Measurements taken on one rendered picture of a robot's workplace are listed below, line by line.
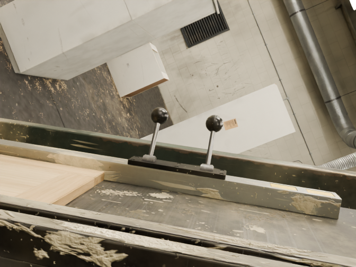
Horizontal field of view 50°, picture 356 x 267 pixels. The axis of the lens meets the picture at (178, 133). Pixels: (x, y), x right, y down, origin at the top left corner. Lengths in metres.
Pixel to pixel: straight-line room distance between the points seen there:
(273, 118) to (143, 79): 2.21
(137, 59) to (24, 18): 2.66
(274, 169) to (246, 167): 0.07
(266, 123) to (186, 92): 4.69
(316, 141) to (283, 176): 7.97
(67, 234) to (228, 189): 0.46
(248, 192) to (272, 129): 3.67
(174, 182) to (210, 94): 8.09
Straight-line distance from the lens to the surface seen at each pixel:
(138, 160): 0.79
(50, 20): 3.38
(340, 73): 9.08
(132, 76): 5.83
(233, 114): 4.41
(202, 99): 8.85
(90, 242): 0.36
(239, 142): 4.42
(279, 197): 0.78
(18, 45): 3.48
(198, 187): 0.77
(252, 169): 1.00
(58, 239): 0.37
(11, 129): 1.17
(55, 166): 0.82
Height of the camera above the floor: 1.61
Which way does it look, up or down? 10 degrees down
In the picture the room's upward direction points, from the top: 68 degrees clockwise
